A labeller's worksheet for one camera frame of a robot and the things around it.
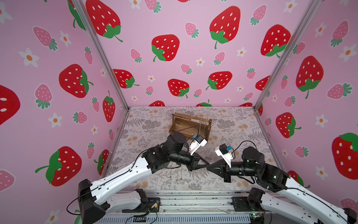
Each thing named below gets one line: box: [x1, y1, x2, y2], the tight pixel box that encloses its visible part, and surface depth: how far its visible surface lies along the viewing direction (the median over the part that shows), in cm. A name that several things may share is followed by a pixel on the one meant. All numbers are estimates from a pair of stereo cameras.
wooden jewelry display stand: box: [168, 112, 213, 141], surface depth 109 cm
